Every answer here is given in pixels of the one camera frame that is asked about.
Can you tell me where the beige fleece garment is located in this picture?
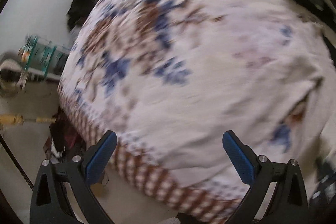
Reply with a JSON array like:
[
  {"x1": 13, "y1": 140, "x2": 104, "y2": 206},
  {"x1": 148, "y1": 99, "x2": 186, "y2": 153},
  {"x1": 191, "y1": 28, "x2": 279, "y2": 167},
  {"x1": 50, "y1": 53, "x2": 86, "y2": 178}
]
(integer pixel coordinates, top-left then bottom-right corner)
[{"x1": 223, "y1": 56, "x2": 335, "y2": 156}]

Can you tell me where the floral fleece blanket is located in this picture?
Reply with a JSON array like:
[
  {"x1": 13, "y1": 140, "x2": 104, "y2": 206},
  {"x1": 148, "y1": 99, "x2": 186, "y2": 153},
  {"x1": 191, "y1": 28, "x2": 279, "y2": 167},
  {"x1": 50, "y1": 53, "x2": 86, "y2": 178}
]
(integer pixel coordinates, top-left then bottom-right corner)
[{"x1": 59, "y1": 0, "x2": 335, "y2": 223}]

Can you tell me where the green metal rack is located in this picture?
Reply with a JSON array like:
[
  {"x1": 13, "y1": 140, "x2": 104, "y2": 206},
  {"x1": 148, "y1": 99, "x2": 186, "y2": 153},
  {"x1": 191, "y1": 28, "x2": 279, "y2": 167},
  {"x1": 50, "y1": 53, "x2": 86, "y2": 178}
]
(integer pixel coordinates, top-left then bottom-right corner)
[{"x1": 18, "y1": 35, "x2": 70, "y2": 81}]

